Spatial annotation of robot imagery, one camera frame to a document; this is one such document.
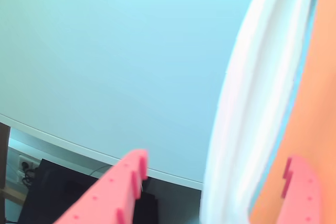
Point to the orange plastic box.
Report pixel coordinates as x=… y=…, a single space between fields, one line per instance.
x=320 y=103

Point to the black cabinet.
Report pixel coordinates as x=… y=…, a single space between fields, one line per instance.
x=57 y=195

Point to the white wall outlet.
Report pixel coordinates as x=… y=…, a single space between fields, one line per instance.
x=22 y=162

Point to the wooden furniture leg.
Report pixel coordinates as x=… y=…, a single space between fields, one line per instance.
x=4 y=155

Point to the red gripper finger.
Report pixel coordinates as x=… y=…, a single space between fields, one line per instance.
x=110 y=192
x=302 y=197

